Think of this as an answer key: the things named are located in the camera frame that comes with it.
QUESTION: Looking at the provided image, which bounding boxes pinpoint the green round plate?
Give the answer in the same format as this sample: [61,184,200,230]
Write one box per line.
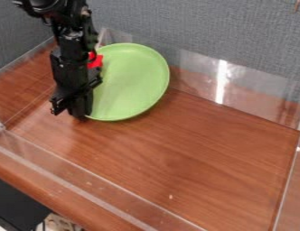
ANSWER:
[88,43,171,122]

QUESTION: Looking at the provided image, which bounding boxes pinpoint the white power strip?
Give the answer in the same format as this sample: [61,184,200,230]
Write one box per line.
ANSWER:
[45,213,84,231]

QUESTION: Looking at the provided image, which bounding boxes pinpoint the red plastic block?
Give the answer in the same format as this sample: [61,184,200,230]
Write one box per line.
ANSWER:
[88,51,104,69]

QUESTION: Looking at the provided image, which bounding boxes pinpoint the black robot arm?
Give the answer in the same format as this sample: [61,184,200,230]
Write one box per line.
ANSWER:
[13,0,104,119]

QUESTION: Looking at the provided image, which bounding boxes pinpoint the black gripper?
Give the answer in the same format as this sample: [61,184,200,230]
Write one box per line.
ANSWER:
[50,48,104,119]

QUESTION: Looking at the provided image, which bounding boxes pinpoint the clear acrylic enclosure wall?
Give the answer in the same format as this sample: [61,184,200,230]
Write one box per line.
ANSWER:
[0,26,300,231]

